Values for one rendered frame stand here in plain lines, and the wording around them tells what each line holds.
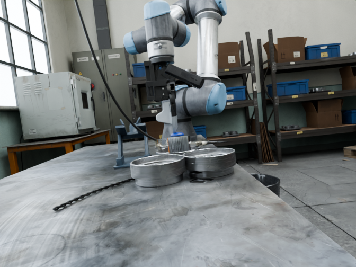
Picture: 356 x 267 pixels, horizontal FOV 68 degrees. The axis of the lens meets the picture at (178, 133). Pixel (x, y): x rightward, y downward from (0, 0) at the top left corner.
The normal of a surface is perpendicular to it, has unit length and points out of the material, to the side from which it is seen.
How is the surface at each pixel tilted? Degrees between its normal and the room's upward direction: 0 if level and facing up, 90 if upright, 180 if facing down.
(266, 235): 0
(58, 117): 90
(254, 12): 90
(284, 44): 94
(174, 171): 90
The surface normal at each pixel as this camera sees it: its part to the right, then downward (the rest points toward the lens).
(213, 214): -0.11, -0.99
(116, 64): 0.02, 0.08
